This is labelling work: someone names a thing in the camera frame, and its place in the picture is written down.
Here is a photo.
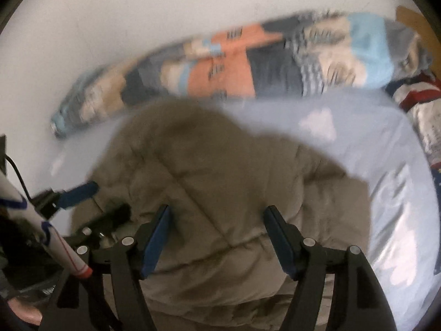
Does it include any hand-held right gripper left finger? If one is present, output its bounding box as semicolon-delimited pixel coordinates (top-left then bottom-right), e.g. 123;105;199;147
38;205;172;331

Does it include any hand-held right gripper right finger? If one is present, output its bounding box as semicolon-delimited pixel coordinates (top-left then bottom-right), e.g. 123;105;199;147
263;206;397;331

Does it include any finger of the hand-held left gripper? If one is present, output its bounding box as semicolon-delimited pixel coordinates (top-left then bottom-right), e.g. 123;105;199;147
30;181;101;220
67;204;132;249

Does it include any khaki quilted puffer jacket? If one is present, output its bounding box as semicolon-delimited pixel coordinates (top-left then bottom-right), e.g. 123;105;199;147
71;98;371;331

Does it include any white patterned pen red band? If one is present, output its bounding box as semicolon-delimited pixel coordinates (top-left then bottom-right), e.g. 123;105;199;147
0;170;94;278

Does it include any light blue fleece blanket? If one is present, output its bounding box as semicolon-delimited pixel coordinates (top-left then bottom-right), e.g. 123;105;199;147
52;88;441;331

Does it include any navy star print pillow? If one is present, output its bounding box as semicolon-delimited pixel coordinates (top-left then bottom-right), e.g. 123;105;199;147
429;165;441;208

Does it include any patchwork cartoon print blanket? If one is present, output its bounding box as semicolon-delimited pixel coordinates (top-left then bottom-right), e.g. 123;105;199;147
50;10;433;140

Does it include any red white printed cloth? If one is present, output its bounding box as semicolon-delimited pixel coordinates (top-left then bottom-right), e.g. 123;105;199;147
385;71;441;168

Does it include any wooden headboard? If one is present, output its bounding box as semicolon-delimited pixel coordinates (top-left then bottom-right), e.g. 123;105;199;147
396;5;426;37

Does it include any thin black cable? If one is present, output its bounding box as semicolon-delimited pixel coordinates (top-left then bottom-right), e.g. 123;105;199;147
4;154;36;201

